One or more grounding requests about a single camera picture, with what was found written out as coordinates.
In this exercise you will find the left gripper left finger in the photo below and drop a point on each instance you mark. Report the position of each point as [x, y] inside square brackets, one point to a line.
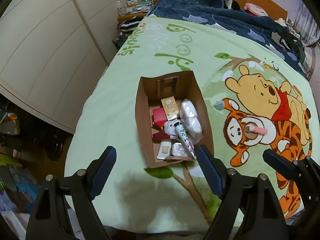
[94, 177]

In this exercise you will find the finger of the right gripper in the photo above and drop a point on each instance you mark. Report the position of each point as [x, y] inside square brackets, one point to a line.
[282, 165]
[313, 168]

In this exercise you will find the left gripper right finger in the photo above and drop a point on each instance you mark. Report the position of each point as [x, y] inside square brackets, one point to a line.
[214, 171]

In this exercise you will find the white cream tube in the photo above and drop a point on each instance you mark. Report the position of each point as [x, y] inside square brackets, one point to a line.
[164, 150]

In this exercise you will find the clear cotton pad bag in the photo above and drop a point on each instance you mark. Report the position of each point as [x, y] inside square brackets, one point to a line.
[190, 121]

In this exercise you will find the grey hand cream tube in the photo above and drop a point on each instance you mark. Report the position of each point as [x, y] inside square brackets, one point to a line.
[184, 138]

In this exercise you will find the red cube box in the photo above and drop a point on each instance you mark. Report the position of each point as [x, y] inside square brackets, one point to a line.
[159, 117]

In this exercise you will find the yellow small carton box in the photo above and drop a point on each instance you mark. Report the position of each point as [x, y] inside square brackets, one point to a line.
[170, 108]

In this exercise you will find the white cotton glove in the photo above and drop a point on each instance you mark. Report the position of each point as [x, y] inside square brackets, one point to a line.
[169, 129]

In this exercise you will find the pink hair comb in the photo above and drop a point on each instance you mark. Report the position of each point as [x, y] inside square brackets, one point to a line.
[251, 128]

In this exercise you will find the green Winnie Pooh blanket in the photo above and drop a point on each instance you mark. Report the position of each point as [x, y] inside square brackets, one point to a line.
[257, 87]

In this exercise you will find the small blue-grey block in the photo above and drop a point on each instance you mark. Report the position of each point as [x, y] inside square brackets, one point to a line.
[219, 105]

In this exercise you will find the brown cardboard box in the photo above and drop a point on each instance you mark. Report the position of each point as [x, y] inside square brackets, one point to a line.
[151, 90]

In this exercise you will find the navy patterned duvet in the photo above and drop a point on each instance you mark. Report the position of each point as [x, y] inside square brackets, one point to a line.
[262, 30]

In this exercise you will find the cream wardrobe doors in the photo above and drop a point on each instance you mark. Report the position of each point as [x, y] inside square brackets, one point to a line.
[53, 53]

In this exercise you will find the black white knitted cloth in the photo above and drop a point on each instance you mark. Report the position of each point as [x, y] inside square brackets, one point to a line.
[130, 25]

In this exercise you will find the pink plush toy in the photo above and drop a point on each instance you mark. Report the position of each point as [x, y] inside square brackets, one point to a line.
[255, 10]

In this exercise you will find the wooden bedside table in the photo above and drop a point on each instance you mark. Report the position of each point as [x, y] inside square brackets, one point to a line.
[126, 17]

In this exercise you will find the black white plush toy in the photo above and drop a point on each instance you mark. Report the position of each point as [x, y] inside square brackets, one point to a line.
[231, 4]

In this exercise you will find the clear plastic bottle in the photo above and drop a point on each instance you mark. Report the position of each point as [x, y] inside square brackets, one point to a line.
[120, 9]

